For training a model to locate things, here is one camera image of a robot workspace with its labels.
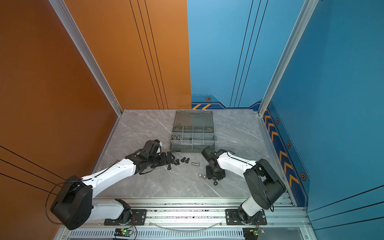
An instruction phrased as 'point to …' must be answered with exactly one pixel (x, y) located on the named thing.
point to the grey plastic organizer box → (192, 130)
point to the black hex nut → (215, 183)
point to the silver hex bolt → (197, 164)
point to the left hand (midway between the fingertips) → (170, 158)
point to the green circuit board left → (121, 232)
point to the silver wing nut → (178, 137)
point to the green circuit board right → (252, 233)
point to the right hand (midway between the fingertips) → (210, 178)
